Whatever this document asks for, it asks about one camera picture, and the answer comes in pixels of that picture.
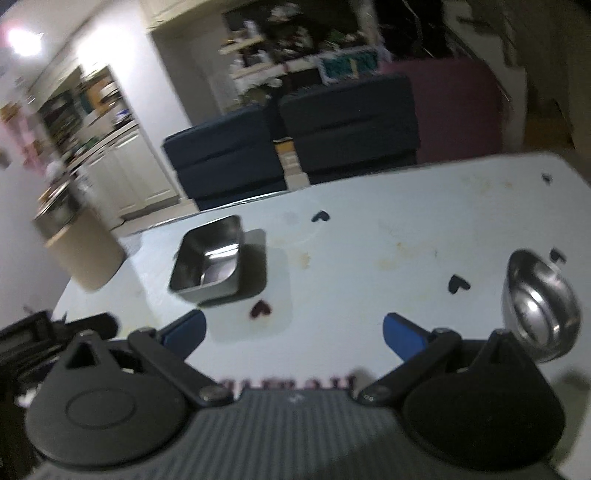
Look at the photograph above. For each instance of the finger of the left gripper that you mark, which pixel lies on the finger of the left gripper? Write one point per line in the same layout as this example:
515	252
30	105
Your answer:
37	335

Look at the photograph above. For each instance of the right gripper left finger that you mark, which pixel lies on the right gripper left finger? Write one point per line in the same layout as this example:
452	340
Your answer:
164	352

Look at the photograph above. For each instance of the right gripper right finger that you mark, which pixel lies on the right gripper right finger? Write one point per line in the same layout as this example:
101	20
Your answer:
424	354

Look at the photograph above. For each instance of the round steel bowl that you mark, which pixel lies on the round steel bowl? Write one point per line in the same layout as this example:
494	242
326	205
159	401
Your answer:
540	307

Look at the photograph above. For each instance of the square steel container far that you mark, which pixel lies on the square steel container far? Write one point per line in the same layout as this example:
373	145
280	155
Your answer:
208	262

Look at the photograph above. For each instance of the beige ribbed canister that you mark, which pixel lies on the beige ribbed canister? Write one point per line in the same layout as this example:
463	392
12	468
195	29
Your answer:
77	237

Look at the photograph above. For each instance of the white kitchen cabinet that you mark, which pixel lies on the white kitchen cabinet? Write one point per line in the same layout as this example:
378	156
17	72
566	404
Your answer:
125	175

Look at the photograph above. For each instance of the dark blue sofa left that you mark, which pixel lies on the dark blue sofa left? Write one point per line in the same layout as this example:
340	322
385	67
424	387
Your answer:
228	159

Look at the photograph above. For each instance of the dark blue sofa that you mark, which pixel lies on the dark blue sofa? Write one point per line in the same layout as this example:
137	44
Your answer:
228	159
353	128

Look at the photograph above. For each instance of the dark blue sofa right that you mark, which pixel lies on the dark blue sofa right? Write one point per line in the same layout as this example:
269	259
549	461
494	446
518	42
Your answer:
353	128

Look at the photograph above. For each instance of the maroon armchair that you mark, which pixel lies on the maroon armchair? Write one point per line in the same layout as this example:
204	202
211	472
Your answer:
459	108

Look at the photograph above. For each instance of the teal poizon box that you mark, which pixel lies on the teal poizon box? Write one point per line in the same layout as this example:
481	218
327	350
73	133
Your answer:
345	64

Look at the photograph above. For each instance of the cluttered shelf unit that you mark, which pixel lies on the cluttered shelf unit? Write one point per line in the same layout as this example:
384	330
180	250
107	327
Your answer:
276	44

